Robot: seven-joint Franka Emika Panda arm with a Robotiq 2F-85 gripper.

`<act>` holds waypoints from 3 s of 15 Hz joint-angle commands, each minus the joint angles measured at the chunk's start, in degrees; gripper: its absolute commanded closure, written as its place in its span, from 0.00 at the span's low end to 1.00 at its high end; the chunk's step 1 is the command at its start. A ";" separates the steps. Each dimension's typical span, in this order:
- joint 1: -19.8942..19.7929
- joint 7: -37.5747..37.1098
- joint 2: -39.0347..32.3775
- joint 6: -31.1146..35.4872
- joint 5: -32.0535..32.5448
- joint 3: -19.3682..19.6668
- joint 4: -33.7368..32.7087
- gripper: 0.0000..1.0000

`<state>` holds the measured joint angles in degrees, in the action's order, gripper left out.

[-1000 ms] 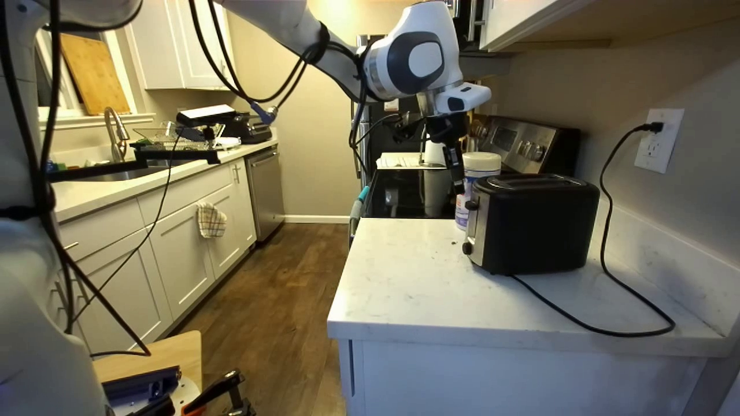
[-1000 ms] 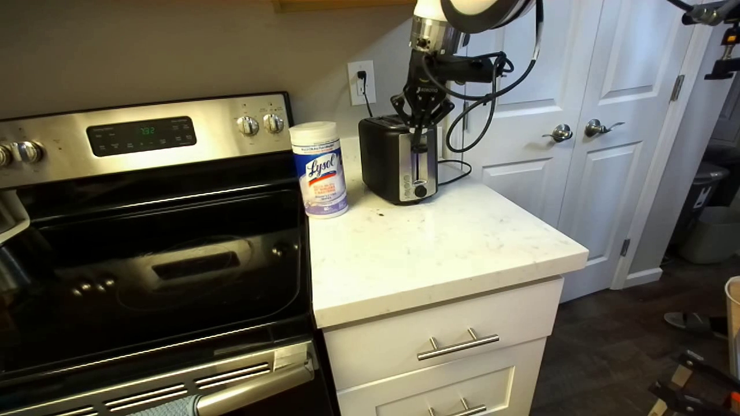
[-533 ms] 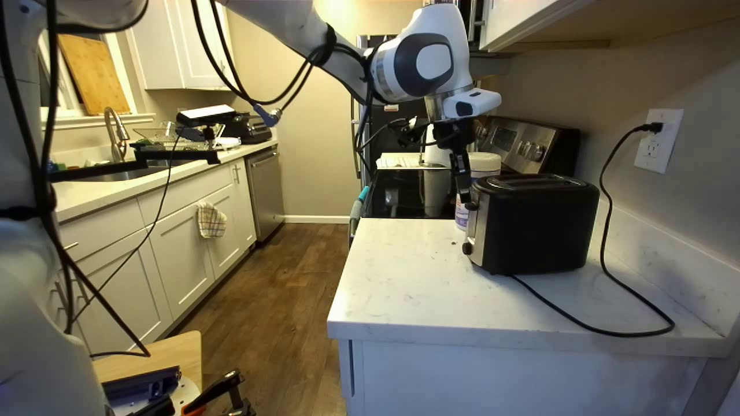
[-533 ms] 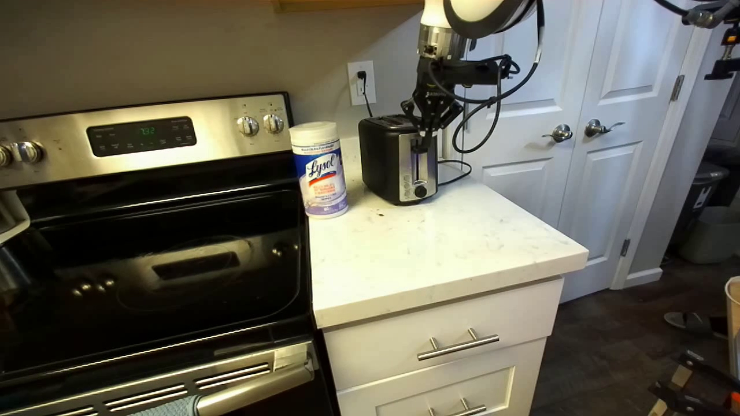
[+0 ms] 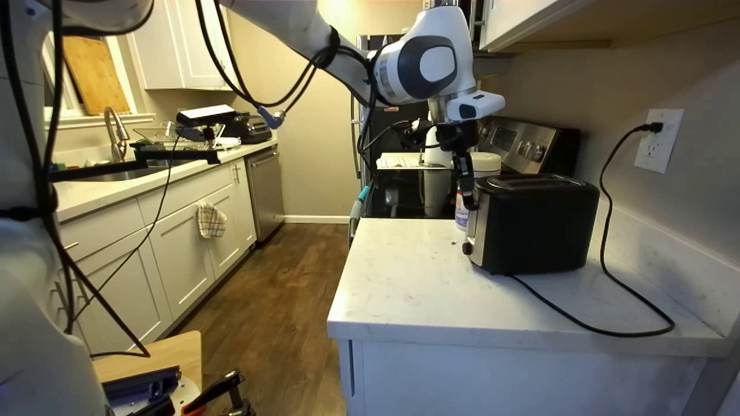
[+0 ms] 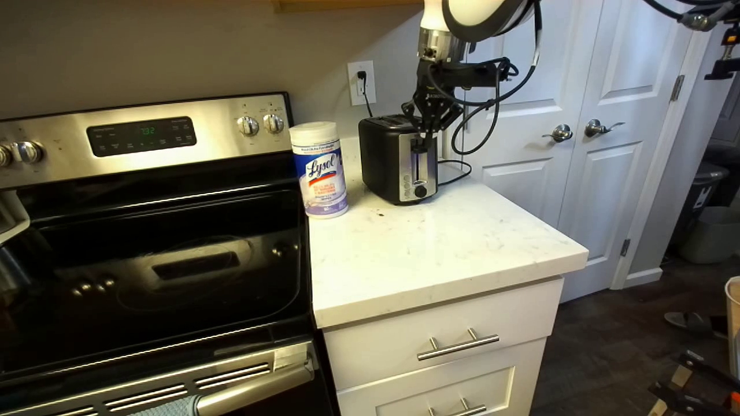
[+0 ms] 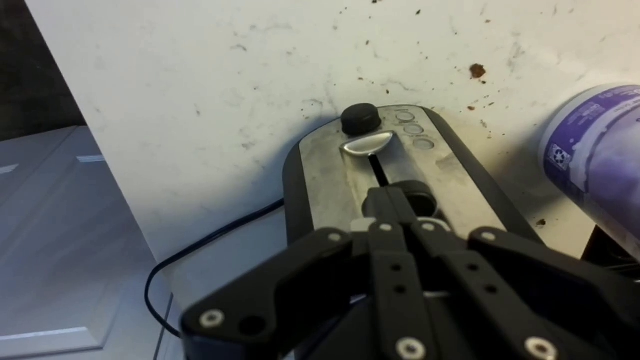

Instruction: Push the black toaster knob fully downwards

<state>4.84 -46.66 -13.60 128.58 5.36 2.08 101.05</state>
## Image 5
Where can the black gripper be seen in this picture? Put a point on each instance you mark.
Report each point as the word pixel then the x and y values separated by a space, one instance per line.
pixel 456 135

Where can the black toaster lever knob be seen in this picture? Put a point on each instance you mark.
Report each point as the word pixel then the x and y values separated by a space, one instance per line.
pixel 469 206

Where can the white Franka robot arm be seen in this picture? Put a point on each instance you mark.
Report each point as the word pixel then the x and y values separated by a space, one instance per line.
pixel 419 66

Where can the black toaster dial knob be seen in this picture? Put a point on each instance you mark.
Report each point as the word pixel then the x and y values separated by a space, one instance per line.
pixel 467 247

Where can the black two-slot toaster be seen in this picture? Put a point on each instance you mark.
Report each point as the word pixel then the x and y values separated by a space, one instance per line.
pixel 533 222

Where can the stainless steel stove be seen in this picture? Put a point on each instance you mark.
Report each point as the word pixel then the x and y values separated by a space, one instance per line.
pixel 533 145

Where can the black refrigerator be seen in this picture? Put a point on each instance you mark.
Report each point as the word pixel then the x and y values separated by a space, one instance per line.
pixel 389 147

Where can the stainless steel dishwasher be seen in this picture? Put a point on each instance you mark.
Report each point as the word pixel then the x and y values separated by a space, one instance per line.
pixel 264 193

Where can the white island base cabinet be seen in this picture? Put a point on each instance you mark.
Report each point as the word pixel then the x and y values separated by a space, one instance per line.
pixel 524 378

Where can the white overhead cabinet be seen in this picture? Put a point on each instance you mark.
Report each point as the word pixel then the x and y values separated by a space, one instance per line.
pixel 609 20

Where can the white hanging pot holder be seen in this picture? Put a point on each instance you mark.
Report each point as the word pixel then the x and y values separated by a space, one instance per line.
pixel 209 220

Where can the black countertop appliance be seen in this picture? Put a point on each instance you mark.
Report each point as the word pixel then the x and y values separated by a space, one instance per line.
pixel 210 120

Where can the white lower kitchen cabinets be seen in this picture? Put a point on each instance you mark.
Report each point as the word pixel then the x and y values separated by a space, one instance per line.
pixel 176 246

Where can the red and black clamp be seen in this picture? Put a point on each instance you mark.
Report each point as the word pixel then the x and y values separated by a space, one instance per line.
pixel 221 394

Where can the black horizontal mounting bar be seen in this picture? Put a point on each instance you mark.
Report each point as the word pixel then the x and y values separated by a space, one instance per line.
pixel 135 163

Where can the metal kitchen faucet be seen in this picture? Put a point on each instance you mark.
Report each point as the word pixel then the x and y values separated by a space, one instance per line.
pixel 116 133

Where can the light wooden board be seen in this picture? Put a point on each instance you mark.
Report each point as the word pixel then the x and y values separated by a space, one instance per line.
pixel 157 356

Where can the blue plastic object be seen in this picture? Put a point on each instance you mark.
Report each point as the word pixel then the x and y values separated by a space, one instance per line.
pixel 142 385

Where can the wooden cutting board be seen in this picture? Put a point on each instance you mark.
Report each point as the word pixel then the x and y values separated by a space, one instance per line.
pixel 94 75

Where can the white wall outlet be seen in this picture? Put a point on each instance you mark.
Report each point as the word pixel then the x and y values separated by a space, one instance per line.
pixel 658 139

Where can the white upper wall cabinet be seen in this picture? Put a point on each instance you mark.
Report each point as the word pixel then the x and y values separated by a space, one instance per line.
pixel 173 53

